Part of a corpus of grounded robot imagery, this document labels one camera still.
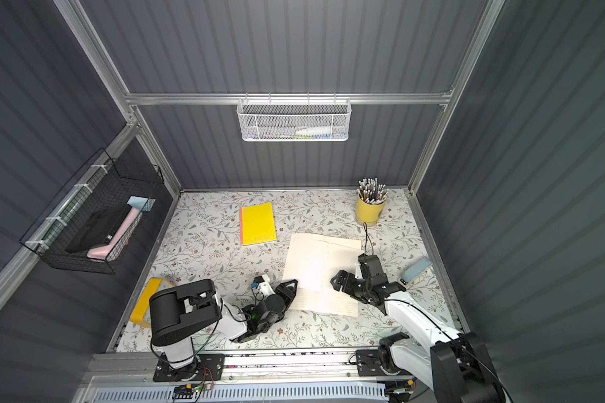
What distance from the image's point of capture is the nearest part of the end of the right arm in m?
0.63

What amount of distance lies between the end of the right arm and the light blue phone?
0.60 ft

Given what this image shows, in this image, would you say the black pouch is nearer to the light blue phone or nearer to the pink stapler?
the pink stapler

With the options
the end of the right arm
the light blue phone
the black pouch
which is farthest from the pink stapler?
the light blue phone

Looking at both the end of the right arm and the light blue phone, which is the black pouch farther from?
the light blue phone
